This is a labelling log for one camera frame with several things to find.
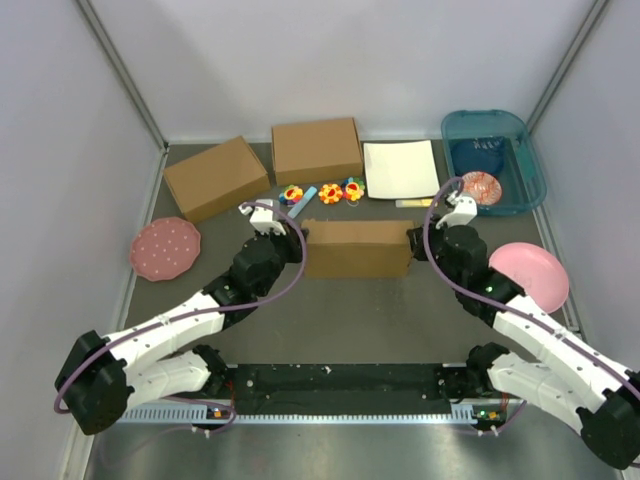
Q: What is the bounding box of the white square plate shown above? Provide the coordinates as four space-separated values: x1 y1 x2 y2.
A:
363 140 440 200

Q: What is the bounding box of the rainbow flower plush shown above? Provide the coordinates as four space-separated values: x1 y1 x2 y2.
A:
341 177 366 202
279 185 304 207

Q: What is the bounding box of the yellow highlighter marker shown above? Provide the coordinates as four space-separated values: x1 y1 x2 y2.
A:
395 198 433 208

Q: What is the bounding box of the light blue marker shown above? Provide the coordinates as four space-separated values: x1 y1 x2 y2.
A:
288 186 318 219

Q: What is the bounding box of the teal plastic bin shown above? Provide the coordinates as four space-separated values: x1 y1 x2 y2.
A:
441 110 547 216

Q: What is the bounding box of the light pink plate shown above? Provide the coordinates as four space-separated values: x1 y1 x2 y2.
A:
489 242 570 314

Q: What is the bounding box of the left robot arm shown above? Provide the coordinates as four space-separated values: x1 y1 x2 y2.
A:
54 226 308 436

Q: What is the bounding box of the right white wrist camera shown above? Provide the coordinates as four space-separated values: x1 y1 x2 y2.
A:
436 192 478 230

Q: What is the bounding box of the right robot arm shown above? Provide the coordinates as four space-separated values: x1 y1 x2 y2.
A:
406 222 639 470

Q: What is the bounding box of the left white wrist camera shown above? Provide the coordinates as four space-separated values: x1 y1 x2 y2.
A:
238 199 286 236

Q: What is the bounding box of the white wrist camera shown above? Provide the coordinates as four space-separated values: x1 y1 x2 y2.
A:
238 199 286 236
436 192 478 230

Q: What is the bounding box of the dark pink dotted plate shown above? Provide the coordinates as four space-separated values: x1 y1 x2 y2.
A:
129 217 201 282

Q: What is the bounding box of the cardboard box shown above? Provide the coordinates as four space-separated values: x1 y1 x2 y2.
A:
271 117 364 186
164 136 271 224
302 219 416 279

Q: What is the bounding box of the red patterned bowl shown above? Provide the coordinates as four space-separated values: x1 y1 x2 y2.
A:
462 171 503 206

